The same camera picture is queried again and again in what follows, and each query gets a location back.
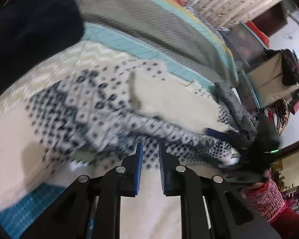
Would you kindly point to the white navy patterned fleece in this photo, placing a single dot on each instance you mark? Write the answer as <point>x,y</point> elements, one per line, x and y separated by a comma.
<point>100,101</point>

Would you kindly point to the dark navy folded garment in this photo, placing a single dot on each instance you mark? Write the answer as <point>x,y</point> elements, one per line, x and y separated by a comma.
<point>32,31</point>

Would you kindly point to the brown cardboard box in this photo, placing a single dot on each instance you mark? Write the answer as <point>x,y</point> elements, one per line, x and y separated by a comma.
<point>266,81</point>

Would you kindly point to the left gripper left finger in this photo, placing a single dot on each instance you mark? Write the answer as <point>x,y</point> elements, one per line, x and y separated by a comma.
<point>90,208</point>

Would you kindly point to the grey puffer jacket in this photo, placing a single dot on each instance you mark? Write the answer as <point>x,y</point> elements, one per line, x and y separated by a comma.
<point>245,122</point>

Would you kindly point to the right hand in red sleeve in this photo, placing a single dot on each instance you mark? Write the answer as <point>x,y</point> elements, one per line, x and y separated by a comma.
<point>267,200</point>

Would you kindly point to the grey storage bin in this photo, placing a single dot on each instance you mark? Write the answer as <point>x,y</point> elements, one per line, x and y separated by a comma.
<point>247,49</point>

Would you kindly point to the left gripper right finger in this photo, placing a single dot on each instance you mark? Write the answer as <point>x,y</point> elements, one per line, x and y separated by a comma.
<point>210,208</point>

